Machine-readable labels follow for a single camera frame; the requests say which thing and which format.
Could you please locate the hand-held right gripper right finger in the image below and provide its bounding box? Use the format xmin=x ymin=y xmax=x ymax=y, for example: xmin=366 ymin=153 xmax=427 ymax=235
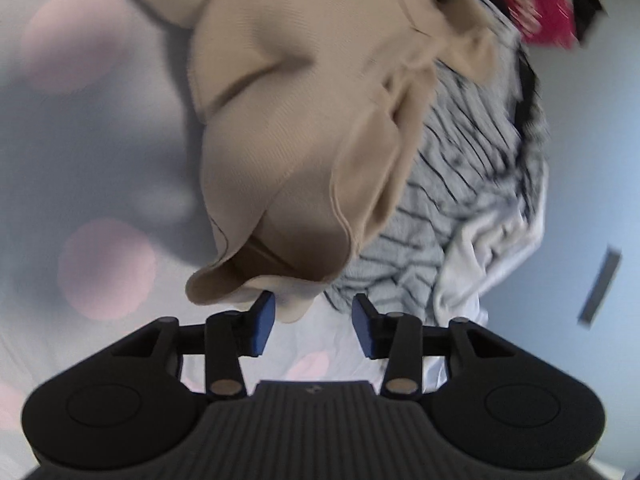
xmin=351 ymin=292 xmax=518 ymax=402

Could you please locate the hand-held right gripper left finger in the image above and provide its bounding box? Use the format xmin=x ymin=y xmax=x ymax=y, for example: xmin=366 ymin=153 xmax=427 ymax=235
xmin=112 ymin=291 xmax=276 ymax=402

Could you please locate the beige sweater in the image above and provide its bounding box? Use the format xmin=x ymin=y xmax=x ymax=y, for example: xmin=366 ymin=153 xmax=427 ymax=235
xmin=107 ymin=0 xmax=501 ymax=323

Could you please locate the white crumpled garment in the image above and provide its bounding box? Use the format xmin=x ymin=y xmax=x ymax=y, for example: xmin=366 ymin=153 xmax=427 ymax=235
xmin=432 ymin=160 xmax=548 ymax=326

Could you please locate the grey striped garment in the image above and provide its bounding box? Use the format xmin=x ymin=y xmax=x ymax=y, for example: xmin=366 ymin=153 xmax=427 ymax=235
xmin=322 ymin=0 xmax=551 ymax=326

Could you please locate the grey dotted bed cover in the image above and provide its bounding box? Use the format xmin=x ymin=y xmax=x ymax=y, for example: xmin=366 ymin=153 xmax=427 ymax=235
xmin=0 ymin=0 xmax=491 ymax=480

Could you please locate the red cloth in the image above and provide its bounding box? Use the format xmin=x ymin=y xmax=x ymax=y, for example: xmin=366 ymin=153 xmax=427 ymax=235
xmin=487 ymin=0 xmax=578 ymax=51

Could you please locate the dark cloth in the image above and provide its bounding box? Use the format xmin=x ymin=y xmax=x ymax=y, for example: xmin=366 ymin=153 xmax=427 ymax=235
xmin=565 ymin=0 xmax=608 ymax=43

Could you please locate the grey wall plate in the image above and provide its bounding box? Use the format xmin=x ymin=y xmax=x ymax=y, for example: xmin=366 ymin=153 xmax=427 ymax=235
xmin=577 ymin=245 xmax=623 ymax=328

